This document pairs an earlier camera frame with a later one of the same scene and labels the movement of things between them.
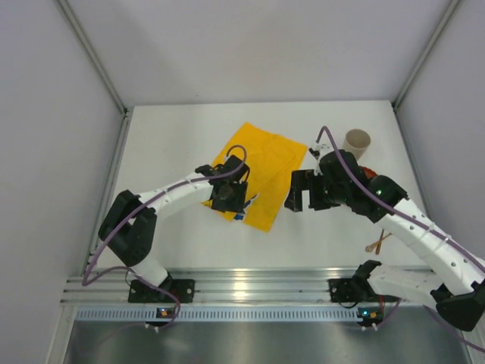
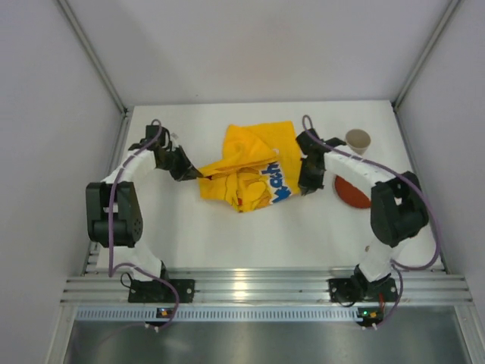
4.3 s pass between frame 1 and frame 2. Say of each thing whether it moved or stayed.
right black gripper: moved
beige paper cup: stayed
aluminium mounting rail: stayed
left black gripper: moved
